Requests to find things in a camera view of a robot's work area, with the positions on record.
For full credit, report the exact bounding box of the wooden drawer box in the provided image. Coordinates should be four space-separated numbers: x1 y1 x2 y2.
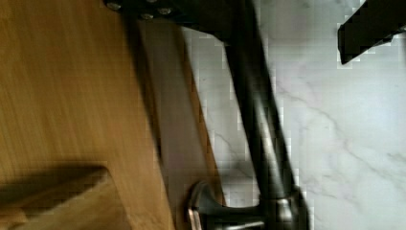
1 0 175 230

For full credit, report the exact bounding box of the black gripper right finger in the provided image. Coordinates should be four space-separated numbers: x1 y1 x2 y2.
337 0 406 64

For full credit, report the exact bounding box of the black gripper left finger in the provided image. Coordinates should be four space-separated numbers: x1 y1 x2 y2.
102 0 256 45

